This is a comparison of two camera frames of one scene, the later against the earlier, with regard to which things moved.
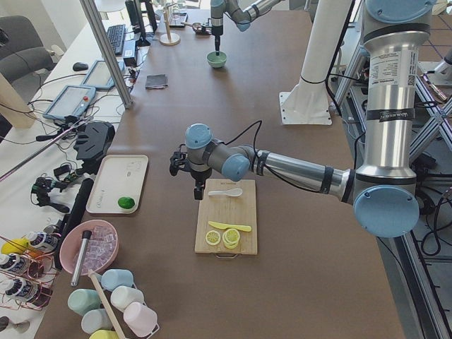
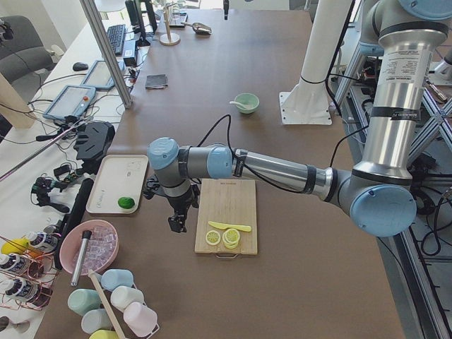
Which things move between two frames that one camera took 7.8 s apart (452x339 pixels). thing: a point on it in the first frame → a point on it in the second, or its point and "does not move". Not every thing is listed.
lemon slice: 212,237 does not move
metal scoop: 198,28 does not move
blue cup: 113,278 does not move
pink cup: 141,319 does not move
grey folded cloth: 159,81 does not move
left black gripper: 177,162 → 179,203
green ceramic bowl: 217,61 → 250,100
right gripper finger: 217,45 → 225,8
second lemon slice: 230,238 does not move
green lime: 126,203 does not move
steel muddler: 85,237 does not move
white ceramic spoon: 234,192 → 242,105
